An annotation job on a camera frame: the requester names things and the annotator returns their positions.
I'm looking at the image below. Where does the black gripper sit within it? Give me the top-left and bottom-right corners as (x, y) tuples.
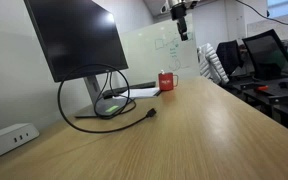
(170, 4), (188, 41)

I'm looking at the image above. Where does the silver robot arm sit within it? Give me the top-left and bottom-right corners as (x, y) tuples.
(168, 0), (200, 41)

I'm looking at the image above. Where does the red thermos mug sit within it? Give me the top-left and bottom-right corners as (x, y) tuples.
(158, 72), (179, 91)

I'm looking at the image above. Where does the glass whiteboard partition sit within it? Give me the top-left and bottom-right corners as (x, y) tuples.
(120, 14), (200, 85)

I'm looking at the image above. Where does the white puffer jacket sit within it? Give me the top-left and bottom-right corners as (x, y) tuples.
(197, 43), (229, 84)

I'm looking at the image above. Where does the white paper notebook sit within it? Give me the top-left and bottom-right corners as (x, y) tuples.
(113, 87), (160, 99)

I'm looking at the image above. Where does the black mesh office chair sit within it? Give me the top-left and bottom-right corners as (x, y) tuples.
(243, 29), (288, 80)

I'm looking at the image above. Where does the black keyboard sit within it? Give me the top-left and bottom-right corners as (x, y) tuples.
(103, 81), (156, 99)

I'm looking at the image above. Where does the black computer monitor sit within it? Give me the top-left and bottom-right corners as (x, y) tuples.
(24, 0), (128, 82)

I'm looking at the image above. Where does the green sticky note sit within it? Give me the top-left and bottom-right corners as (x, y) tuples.
(105, 105), (119, 113)

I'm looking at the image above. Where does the silver monitor stand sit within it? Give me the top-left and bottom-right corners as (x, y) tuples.
(76, 75), (130, 118)

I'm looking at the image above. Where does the black side desk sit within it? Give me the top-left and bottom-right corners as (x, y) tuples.
(223, 77), (288, 129)

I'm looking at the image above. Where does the white power strip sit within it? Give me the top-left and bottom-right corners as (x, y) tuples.
(0, 123), (39, 156)

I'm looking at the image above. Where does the black overhead cable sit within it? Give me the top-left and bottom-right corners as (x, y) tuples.
(234, 0), (288, 29)

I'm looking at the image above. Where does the black looped cable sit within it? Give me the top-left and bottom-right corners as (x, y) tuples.
(57, 63), (158, 134)

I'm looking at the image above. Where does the orange handled tool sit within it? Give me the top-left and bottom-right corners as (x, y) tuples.
(255, 86), (269, 91)

